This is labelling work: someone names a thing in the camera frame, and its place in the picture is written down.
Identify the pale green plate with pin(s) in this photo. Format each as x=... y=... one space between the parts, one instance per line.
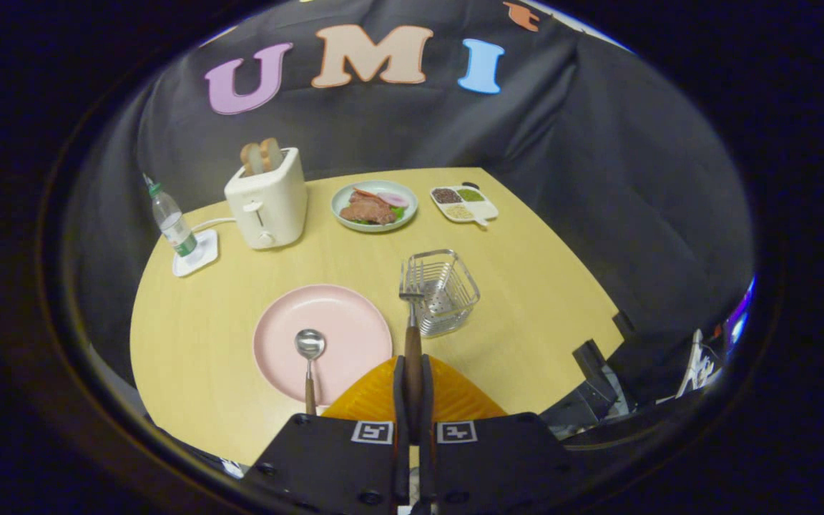
x=409 y=214

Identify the clear plastic water bottle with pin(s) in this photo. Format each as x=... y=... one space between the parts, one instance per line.
x=172 y=225

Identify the brown meat slice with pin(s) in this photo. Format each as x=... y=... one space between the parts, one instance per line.
x=368 y=209

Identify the pink ham slice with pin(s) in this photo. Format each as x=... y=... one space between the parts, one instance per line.
x=393 y=199

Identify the black backdrop cloth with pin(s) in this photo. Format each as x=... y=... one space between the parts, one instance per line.
x=562 y=143

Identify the white toaster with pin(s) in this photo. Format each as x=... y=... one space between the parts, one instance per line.
x=272 y=207

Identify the white square coaster pad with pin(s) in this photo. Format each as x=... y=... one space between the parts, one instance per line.
x=206 y=255

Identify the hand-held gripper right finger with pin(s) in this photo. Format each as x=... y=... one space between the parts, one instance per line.
x=427 y=436

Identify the brown toast slice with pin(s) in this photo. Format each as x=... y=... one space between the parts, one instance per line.
x=249 y=159
x=271 y=154

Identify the white plastic object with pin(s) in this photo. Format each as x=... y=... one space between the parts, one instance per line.
x=698 y=365

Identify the white divided seasoning dish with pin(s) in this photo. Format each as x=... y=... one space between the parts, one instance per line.
x=483 y=209

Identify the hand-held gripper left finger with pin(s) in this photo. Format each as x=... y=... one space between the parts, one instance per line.
x=400 y=429

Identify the black metal frame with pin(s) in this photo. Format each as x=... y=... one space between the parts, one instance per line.
x=591 y=357

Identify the pink plate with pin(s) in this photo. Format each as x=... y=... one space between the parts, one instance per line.
x=340 y=315

